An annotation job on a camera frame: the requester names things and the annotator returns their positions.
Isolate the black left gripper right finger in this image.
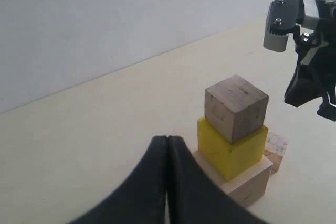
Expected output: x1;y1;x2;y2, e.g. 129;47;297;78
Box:
167;136;265;224

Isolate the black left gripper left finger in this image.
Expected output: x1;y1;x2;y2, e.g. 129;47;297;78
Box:
71;136;168;224

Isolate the yellow cube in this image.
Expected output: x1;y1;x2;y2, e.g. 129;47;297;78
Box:
197;117;268;180

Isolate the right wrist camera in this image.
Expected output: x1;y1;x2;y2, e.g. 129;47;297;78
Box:
263;0;319;52

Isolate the large wooden cube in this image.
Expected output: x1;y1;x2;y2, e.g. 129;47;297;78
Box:
193;151;273;208

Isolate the medium wooden cube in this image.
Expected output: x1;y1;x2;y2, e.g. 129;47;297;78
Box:
204;75;269;143

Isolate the small wooden cube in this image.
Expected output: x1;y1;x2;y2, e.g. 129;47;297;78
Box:
264;132;288;174

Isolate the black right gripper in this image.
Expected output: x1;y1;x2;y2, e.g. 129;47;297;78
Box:
284;0;336;121

